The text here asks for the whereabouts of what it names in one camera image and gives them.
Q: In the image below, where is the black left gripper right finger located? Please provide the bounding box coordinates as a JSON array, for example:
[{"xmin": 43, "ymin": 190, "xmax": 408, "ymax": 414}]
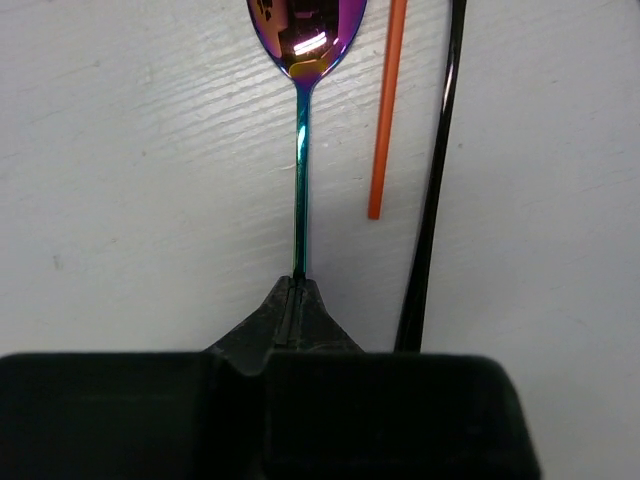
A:
[{"xmin": 264, "ymin": 277, "xmax": 544, "ymax": 480}]

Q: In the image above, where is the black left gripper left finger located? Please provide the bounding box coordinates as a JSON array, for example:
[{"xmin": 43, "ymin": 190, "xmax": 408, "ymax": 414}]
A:
[{"xmin": 0, "ymin": 273, "xmax": 296, "ymax": 480}]

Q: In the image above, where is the black spoon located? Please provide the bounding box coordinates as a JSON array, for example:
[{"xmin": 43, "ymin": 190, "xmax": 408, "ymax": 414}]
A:
[{"xmin": 394, "ymin": 0, "xmax": 467, "ymax": 352}]

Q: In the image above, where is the rainbow iridescent spoon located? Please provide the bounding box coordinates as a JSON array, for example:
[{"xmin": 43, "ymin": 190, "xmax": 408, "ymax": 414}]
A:
[{"xmin": 247, "ymin": 0, "xmax": 367, "ymax": 280}]

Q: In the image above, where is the orange chopstick near spoons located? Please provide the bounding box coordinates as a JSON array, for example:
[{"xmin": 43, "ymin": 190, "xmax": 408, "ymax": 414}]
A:
[{"xmin": 368, "ymin": 0, "xmax": 408, "ymax": 220}]

